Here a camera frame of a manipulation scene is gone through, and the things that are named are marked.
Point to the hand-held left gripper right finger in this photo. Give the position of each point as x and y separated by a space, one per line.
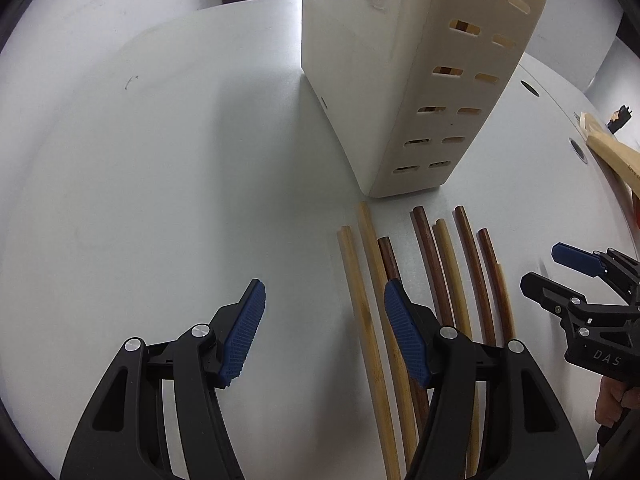
402 330

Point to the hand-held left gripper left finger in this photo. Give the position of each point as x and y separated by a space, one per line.
245 330

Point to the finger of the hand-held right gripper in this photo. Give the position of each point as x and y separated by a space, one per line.
575 257
600 340

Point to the light bamboo chopstick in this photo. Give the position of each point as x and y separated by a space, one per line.
452 270
370 240
362 320

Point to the cream plastic utensil holder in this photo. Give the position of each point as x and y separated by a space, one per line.
360 60

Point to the person's right hand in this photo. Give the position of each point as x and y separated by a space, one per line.
607 402

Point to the light wooden board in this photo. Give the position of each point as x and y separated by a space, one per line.
617 157

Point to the small dark object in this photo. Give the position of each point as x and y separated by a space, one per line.
621 119

